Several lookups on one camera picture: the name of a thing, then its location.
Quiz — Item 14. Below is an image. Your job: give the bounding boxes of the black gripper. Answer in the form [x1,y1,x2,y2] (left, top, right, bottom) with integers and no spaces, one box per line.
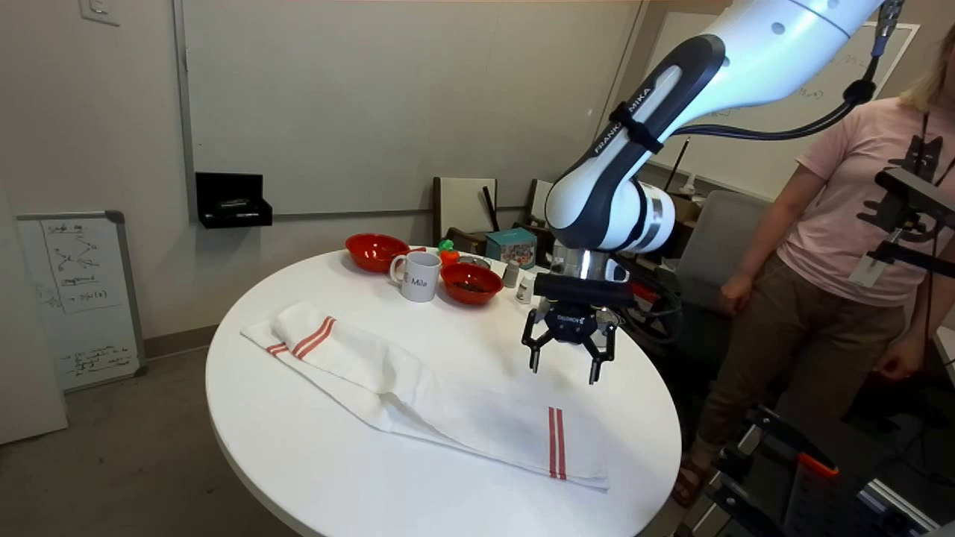
[521,298,628,387]

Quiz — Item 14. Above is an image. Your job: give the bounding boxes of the white towel with red stripes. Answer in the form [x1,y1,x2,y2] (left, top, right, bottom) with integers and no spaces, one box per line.
[237,302,612,495]

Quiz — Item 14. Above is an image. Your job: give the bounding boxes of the person right forearm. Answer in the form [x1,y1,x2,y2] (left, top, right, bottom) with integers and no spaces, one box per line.
[730,162,830,293]

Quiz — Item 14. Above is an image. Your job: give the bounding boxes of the person left forearm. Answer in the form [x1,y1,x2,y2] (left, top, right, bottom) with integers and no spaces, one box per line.
[895,281,955,363]

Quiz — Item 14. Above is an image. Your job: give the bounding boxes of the person right hand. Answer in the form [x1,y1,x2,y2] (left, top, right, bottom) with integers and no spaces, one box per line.
[721,265,761,319]

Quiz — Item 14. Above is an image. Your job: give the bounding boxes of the person left hand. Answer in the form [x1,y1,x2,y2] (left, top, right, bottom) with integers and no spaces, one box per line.
[879,334,931,387]

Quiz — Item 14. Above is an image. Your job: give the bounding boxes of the red bowl with dark beans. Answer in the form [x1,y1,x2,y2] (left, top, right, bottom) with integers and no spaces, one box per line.
[440,259,509,307]

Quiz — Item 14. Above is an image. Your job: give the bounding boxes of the teal box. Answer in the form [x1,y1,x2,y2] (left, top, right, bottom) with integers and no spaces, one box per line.
[483,228,540,265]

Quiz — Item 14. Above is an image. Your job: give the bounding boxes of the white mug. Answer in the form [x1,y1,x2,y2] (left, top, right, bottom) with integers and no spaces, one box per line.
[388,247,445,304]

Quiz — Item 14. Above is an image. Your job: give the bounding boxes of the white flat box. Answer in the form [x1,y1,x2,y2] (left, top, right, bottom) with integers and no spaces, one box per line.
[434,172,503,241]

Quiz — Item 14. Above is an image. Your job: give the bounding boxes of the grey office chair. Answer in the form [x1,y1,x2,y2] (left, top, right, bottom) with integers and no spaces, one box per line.
[673,189,783,307]

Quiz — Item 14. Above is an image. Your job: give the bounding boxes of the empty red bowl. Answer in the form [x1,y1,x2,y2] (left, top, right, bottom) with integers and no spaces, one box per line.
[345,232,412,274]

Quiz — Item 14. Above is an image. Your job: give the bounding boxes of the person in pink shirt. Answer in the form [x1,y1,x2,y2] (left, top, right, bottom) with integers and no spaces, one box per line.
[676,23,955,510]

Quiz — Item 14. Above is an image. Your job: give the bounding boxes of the black marker tray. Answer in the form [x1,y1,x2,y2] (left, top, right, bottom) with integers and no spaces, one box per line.
[195,169,276,232]

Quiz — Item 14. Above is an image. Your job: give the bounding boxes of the small leaning whiteboard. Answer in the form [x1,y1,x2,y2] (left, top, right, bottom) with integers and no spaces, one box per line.
[13,208,145,395]

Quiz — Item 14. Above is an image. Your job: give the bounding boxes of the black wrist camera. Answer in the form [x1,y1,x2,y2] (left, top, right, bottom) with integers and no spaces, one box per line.
[534,271,636,307]

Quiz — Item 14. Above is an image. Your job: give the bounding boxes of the black clamp orange handle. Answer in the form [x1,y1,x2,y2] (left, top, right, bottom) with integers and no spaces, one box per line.
[786,448,847,502]

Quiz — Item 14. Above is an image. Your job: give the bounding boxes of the large wall whiteboard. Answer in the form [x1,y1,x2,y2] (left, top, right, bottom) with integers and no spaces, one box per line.
[167,0,644,223]

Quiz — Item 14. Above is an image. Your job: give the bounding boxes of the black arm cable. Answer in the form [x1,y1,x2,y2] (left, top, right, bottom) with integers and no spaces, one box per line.
[676,0,909,143]

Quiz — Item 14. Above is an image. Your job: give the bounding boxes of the aluminium rail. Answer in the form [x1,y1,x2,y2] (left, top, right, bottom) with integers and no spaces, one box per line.
[853,474,944,537]

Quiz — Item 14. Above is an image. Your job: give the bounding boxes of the black camera on mount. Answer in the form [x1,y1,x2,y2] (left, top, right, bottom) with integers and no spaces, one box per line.
[861,162,955,284]

